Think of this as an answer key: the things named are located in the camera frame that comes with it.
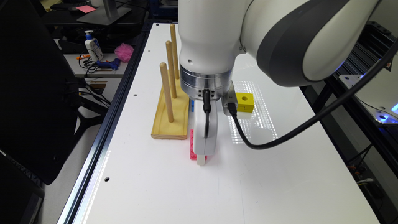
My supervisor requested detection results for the wooden peg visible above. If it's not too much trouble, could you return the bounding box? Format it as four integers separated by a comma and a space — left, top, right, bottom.
170, 24, 180, 80
160, 62, 174, 123
165, 40, 177, 98

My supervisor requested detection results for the black aluminium frame rack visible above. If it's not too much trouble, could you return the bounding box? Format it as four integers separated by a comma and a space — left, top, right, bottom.
301, 21, 397, 174

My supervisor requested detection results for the rear wooden peg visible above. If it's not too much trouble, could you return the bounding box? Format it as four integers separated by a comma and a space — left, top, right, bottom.
170, 24, 180, 80

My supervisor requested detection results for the silver monitor stand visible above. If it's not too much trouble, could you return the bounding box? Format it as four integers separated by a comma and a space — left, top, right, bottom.
77, 0, 131, 26

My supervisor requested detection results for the black cable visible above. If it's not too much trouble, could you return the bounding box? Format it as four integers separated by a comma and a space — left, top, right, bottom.
227, 39, 398, 151

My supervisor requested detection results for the wooden peg base board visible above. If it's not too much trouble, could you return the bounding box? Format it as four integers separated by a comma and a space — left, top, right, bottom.
150, 69, 191, 141

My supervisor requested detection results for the front wooden peg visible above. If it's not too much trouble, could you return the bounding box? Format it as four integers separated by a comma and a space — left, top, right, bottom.
160, 62, 174, 123

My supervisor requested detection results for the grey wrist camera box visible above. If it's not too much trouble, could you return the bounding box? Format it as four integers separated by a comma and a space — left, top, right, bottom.
221, 82, 238, 116

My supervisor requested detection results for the pink sticky note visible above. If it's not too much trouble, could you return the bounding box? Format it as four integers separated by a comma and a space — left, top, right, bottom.
76, 5, 96, 14

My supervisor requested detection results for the blue square block with hole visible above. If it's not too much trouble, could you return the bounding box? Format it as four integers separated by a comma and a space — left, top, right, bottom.
190, 100, 195, 113

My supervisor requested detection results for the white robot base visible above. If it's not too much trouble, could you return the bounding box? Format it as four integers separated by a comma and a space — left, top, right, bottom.
355, 55, 397, 125

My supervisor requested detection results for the white lotion pump bottle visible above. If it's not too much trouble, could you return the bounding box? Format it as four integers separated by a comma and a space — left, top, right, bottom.
85, 30, 104, 62

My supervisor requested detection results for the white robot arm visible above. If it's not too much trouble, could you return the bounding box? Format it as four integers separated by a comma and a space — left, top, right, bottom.
178, 0, 379, 165

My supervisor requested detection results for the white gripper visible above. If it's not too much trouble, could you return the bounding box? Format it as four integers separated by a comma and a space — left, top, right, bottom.
193, 100, 223, 166

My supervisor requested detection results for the yellow cube with hole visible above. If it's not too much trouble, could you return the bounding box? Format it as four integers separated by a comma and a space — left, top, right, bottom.
236, 93, 255, 113

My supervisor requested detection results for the middle wooden peg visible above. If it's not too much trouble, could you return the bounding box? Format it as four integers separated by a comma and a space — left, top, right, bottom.
165, 40, 177, 98

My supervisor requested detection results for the pink bath pouf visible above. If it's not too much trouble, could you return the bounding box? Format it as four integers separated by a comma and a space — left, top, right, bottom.
114, 43, 134, 62

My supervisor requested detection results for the pink interlocking cube block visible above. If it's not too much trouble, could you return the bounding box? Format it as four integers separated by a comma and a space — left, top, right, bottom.
190, 129, 197, 161

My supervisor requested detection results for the blue glue gun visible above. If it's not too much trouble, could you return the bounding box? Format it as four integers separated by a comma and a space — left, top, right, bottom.
96, 58, 121, 70

